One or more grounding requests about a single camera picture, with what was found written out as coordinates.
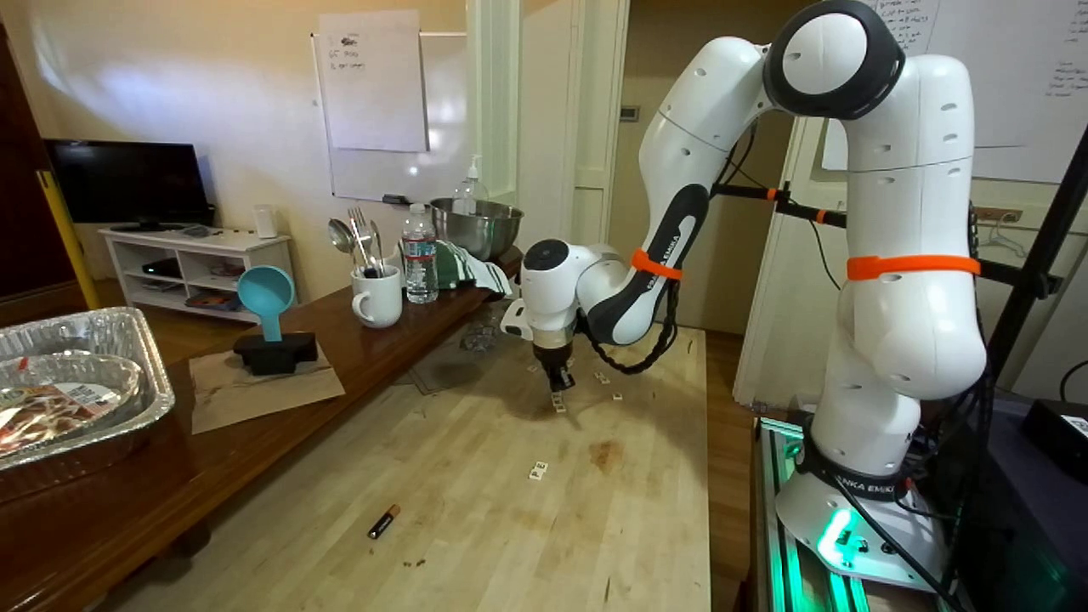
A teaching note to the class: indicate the brown cardboard sheet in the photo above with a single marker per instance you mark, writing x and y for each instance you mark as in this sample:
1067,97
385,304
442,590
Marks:
225,392

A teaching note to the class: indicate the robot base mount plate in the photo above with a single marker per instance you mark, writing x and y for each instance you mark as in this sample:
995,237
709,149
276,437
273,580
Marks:
837,553

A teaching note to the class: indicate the black marker pen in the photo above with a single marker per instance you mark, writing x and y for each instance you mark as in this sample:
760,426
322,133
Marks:
382,526

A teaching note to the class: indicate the white paper on whiteboard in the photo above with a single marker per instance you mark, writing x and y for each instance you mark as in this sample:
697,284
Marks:
372,78

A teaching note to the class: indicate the green striped dish towel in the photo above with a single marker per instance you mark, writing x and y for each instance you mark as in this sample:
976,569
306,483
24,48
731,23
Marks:
460,270

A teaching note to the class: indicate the white mug on counter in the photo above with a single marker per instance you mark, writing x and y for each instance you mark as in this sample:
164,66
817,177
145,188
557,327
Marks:
375,296

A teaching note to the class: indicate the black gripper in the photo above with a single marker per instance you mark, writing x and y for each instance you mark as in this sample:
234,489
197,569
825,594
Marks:
555,370

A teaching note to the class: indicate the letter tile lower left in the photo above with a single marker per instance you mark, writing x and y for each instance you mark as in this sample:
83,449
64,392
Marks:
539,471

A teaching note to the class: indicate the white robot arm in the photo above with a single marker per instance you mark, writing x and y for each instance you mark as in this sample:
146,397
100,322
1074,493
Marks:
842,61

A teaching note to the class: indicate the clear plastic water bottle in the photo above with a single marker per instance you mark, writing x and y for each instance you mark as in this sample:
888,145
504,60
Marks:
418,255

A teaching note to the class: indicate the blue measuring cup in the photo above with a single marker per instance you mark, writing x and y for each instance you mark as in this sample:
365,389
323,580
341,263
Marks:
266,293

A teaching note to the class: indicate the black television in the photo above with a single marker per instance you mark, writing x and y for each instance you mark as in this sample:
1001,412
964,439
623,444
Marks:
129,182

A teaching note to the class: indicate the dark wooden counter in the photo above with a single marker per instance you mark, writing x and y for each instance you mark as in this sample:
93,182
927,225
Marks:
78,526

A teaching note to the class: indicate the clear pump dispenser bottle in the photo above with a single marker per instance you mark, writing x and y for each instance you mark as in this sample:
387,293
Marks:
466,195

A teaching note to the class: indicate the stainless steel mixing bowl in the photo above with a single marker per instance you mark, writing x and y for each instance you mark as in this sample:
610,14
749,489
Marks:
486,234

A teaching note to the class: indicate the aluminium foil tray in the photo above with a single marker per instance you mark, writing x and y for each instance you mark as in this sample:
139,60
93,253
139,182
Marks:
78,382

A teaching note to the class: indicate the white tv shelf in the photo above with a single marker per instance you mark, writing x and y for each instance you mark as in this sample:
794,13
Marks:
191,272

